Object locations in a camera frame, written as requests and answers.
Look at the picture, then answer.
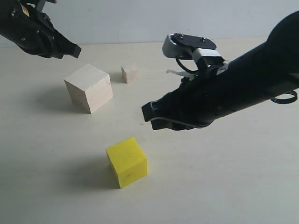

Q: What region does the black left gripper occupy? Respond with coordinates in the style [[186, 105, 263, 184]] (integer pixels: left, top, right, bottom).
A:
[[0, 0, 81, 59]]

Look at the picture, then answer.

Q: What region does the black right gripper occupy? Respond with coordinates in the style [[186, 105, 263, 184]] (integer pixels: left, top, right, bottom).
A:
[[141, 69, 236, 131]]

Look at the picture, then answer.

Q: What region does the large pale wooden cube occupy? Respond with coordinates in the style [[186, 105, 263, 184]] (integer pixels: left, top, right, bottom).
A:
[[64, 64, 113, 114]]

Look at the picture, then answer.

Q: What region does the yellow cube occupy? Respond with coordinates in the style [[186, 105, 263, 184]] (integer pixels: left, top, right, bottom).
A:
[[106, 137, 148, 188]]

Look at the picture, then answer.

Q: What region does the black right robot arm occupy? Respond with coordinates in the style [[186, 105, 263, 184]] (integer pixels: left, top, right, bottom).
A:
[[142, 12, 299, 131]]

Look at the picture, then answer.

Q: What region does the small wooden cube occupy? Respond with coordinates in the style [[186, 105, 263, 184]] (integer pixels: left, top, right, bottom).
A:
[[121, 63, 140, 84]]

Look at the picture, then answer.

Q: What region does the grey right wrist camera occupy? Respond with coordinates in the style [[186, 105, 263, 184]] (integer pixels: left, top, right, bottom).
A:
[[162, 33, 224, 65]]

